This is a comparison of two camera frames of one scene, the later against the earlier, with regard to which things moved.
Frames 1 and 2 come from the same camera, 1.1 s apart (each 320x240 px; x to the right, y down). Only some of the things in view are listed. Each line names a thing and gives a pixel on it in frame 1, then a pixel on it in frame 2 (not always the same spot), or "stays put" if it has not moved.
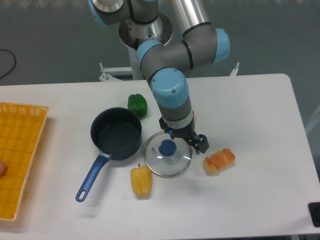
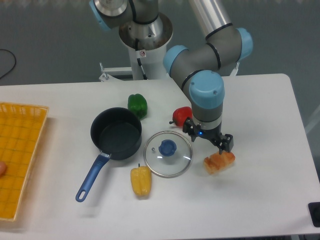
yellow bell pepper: [141, 179] stays put
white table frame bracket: [234, 71] stays put
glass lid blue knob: [167, 157] stays put
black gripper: [200, 142] to [225, 142]
